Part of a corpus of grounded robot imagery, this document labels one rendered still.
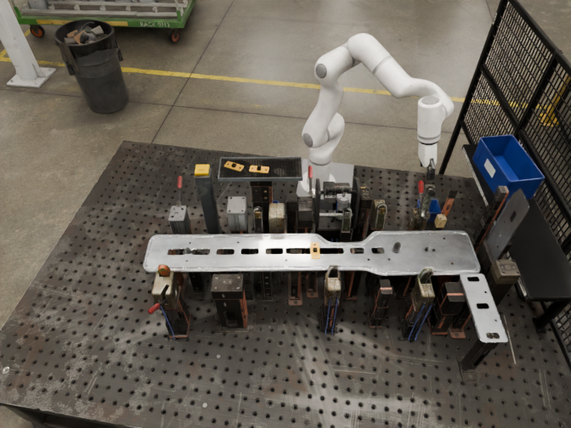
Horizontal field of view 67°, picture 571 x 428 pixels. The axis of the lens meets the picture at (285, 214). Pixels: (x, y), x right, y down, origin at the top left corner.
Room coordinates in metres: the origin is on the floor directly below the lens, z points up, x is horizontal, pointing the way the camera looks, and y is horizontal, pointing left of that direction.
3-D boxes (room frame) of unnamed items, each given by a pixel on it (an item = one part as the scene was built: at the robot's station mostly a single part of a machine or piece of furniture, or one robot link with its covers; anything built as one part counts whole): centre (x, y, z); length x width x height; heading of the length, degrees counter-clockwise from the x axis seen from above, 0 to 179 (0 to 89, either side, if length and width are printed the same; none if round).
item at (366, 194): (1.30, -0.35, 0.91); 0.07 x 0.05 x 0.42; 0
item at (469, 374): (0.70, -0.74, 0.84); 0.11 x 0.06 x 0.29; 0
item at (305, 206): (1.28, -0.09, 0.89); 0.13 x 0.11 x 0.38; 0
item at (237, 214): (1.25, 0.21, 0.90); 0.13 x 0.10 x 0.41; 0
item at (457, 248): (1.07, -0.10, 1.00); 1.38 x 0.22 x 0.02; 90
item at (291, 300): (1.08, -0.04, 0.84); 0.17 x 0.06 x 0.29; 0
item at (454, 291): (0.89, -0.66, 0.84); 0.11 x 0.10 x 0.28; 0
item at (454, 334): (0.88, -0.74, 0.84); 0.11 x 0.06 x 0.29; 0
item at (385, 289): (0.91, -0.40, 0.84); 0.11 x 0.08 x 0.29; 0
